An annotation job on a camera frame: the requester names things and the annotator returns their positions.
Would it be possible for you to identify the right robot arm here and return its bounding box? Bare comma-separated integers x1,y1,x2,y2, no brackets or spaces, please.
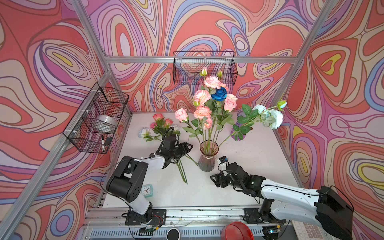
210,163,354,240

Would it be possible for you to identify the red emergency stop button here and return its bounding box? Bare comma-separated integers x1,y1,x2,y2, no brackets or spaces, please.
221,222,254,240

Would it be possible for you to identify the black wire basket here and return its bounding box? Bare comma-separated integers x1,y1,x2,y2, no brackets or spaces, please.
63,84,129,154
173,50,238,86

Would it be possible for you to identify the light pink rose stem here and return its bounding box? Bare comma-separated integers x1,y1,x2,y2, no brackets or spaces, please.
222,98,237,127

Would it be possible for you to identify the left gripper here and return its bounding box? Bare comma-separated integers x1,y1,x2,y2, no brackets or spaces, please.
169,142,194,160

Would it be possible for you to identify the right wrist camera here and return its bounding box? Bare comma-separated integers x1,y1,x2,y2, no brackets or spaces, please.
218,156,229,172

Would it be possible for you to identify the white tape roll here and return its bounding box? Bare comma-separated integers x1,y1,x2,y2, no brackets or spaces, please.
96,115,118,127

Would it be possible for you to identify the black wire basket left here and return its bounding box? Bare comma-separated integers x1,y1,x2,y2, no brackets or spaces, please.
63,84,129,154

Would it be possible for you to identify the blue rose stem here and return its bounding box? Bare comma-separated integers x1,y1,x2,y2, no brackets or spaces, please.
211,87,228,102

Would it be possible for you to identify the small pink rosebud stem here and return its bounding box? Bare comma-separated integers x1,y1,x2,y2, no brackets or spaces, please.
175,108,202,144

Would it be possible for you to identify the white calculator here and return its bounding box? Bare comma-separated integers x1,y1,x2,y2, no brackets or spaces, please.
292,221,317,240

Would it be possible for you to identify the pile of artificial flowers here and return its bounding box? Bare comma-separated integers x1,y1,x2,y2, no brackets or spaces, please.
138,114,191,184

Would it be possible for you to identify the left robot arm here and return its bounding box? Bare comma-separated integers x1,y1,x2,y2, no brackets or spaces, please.
105,135,193,225

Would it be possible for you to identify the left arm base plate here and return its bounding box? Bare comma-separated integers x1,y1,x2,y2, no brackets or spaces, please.
121,209,167,227

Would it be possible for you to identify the black marker pen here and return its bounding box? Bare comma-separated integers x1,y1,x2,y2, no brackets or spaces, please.
101,135,106,153

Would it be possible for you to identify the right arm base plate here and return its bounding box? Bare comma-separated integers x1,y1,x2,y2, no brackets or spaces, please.
243,208,287,225

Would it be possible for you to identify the small teal alarm clock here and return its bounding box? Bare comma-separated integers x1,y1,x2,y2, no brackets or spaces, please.
141,184,154,198

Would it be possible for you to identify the black wire basket back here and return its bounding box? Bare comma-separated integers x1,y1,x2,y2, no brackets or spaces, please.
173,50,238,86

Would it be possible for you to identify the pink glass vase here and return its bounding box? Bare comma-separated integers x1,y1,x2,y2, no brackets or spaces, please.
198,140,219,172

